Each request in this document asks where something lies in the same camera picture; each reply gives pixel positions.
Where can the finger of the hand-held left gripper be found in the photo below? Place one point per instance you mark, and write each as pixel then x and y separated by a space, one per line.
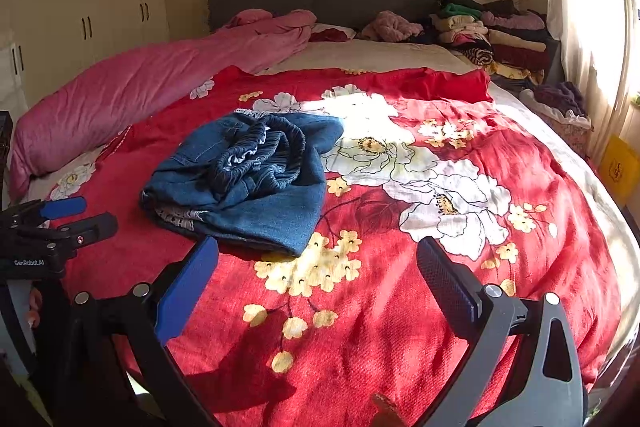
pixel 62 207
pixel 95 227

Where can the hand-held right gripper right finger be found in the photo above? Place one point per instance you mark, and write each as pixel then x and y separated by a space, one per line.
pixel 447 279

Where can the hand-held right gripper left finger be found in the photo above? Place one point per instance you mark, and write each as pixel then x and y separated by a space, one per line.
pixel 185 292

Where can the denim pants with lace trim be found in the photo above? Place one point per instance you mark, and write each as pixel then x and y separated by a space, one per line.
pixel 280 207

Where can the person's left hand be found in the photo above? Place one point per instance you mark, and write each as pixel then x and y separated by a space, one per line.
pixel 34 304

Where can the red floral blanket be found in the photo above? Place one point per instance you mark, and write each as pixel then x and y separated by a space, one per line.
pixel 400 332

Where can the pink quilt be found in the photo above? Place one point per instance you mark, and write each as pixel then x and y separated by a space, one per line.
pixel 125 92

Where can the lace-trimmed laundry basket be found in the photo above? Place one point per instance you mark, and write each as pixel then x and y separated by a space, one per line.
pixel 565 129

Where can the yellow bag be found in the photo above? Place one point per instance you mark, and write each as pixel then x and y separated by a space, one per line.
pixel 620 169

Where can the dark purple clothes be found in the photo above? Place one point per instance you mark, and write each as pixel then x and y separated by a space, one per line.
pixel 560 97

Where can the cream bed sheet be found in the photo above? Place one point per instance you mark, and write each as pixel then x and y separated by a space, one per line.
pixel 380 54

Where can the pile of folded clothes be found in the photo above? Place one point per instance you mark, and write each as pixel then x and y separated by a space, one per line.
pixel 500 42

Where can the pink fuzzy garment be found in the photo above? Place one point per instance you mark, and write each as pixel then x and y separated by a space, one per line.
pixel 390 26

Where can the dark red pillow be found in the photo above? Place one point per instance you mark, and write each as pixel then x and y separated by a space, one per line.
pixel 330 35

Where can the cream curtain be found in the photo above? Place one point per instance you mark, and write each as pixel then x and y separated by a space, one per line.
pixel 585 7

